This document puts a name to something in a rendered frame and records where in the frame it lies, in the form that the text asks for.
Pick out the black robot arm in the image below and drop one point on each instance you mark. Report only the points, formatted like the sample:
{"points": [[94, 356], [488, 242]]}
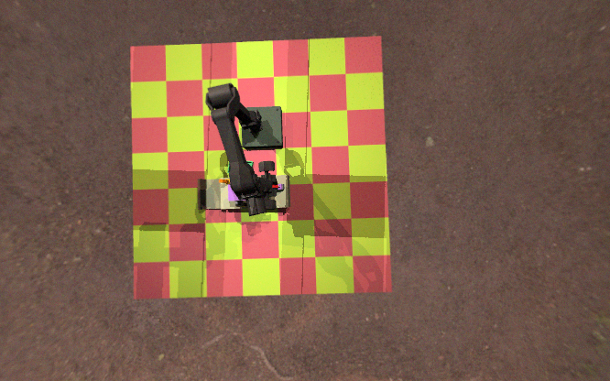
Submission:
{"points": [[243, 181]]}

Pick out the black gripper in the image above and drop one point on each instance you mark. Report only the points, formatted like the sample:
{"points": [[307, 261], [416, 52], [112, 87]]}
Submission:
{"points": [[268, 179]]}

